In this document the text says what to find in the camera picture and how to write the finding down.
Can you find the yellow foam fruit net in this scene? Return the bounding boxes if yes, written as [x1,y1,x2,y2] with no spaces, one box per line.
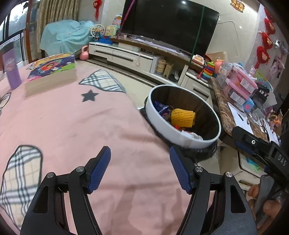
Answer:
[171,109,195,128]

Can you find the cartoon cat snack wrapper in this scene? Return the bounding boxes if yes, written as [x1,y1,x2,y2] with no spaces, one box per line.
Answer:
[153,101,174,121]

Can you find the white round trash bin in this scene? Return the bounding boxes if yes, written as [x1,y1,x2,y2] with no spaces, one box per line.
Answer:
[144,85,221,149]

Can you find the right human hand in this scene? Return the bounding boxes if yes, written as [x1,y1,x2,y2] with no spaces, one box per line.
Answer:
[247,185,288,234]

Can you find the white paper sheet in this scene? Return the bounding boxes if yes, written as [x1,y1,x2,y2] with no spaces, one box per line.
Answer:
[227,102,253,134]

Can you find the pink plaid-patch bed blanket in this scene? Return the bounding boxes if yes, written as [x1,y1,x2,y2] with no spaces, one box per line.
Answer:
[1,61,190,234]

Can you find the marble side table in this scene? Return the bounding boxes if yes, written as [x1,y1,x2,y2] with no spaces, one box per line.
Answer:
[208,77,269,147]

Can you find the pink plastic storage boxes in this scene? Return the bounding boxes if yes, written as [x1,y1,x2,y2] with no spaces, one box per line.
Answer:
[217,61,258,113]

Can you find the right red hanging decoration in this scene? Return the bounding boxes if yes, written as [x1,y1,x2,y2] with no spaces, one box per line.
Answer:
[254,8,276,69]

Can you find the colourful children's book box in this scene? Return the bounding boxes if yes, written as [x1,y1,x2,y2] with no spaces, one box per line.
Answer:
[25,53,77,97]

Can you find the white TV cabinet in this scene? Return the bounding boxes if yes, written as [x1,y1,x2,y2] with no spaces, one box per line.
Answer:
[89,36,212,100]

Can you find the pink kettlebell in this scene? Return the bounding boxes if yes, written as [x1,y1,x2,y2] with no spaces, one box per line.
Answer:
[79,45,89,60]

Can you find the purple thermos bottle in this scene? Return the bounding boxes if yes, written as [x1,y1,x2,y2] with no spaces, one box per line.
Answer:
[3,48,22,90]

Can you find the teal covered armchair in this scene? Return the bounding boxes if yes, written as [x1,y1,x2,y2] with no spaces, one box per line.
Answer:
[40,20,94,56]

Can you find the toy ferris wheel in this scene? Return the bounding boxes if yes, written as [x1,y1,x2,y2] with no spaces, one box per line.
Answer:
[90,24,105,41]

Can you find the large black television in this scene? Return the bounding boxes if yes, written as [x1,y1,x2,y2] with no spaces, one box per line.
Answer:
[122,1,219,56]

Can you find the right beige curtain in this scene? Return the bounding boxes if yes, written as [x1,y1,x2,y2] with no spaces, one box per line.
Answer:
[36,0,80,52]

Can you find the red hanging knot decoration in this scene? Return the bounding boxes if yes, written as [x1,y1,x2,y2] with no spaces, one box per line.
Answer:
[93,0,102,21]

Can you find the rainbow stacking ring toy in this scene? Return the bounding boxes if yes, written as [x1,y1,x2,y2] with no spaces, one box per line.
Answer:
[200,62,215,82]

